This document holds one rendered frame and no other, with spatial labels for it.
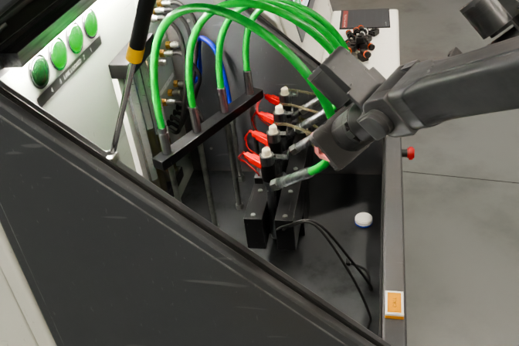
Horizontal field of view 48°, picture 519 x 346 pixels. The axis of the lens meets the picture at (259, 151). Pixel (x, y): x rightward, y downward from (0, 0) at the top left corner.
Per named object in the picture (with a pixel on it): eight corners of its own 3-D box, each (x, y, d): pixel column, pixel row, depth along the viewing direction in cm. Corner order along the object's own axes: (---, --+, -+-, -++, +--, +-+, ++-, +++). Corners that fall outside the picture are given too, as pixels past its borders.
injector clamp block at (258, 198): (298, 276, 122) (293, 219, 113) (251, 273, 124) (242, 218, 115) (315, 177, 149) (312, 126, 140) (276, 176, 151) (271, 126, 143)
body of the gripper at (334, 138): (306, 138, 84) (325, 123, 77) (354, 99, 88) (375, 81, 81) (335, 173, 84) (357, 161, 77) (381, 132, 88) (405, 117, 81)
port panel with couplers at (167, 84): (176, 127, 134) (147, -6, 116) (161, 126, 134) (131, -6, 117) (191, 98, 144) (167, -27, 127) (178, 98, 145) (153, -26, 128)
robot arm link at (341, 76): (391, 135, 67) (436, 85, 69) (320, 64, 66) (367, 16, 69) (354, 153, 78) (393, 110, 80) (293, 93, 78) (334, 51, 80)
